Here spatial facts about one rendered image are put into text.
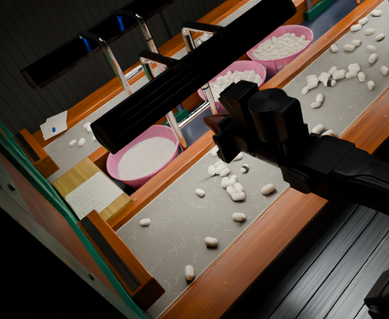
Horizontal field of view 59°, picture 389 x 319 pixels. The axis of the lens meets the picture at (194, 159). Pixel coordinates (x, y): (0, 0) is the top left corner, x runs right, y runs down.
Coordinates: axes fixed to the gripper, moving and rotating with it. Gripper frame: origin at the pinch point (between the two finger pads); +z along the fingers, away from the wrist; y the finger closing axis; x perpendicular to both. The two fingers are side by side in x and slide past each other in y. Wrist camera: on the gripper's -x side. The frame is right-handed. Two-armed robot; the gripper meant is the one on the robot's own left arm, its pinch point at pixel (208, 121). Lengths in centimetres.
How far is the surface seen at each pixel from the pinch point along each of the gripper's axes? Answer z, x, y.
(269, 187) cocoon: 0.4, 30.7, -9.9
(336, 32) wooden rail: 26, 29, -83
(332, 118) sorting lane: 3, 33, -42
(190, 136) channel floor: 47, 38, -18
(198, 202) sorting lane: 15.4, 32.2, 3.8
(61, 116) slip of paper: 105, 27, 8
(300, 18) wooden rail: 57, 35, -102
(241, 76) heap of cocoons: 47, 31, -49
